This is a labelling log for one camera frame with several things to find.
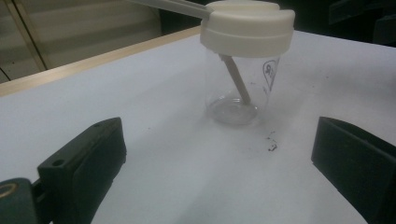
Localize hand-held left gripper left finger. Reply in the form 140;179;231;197
36;117;128;224

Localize clear plastic cup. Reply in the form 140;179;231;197
203;49;282;126

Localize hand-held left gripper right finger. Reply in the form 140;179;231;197
310;116;396;224

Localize white cup lid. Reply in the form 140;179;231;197
199;0;296;59

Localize beige straw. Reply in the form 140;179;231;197
128;0;253;106

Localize wooden table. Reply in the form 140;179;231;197
0;25;203;98

